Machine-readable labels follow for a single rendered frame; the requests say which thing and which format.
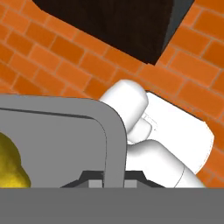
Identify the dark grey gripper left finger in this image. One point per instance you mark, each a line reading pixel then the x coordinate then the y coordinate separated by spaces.
pixel 92 178

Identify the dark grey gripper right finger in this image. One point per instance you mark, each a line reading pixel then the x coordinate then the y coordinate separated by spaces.
pixel 134 178

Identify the grey food container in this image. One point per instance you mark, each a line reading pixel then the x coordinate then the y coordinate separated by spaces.
pixel 67 145

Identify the yellow lemon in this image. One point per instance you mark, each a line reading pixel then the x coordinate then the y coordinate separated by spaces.
pixel 11 169

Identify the white rounded jointed object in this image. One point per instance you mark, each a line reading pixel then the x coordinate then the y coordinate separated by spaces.
pixel 175 137

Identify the dark brown cabinet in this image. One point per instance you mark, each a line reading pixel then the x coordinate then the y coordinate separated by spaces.
pixel 122 23

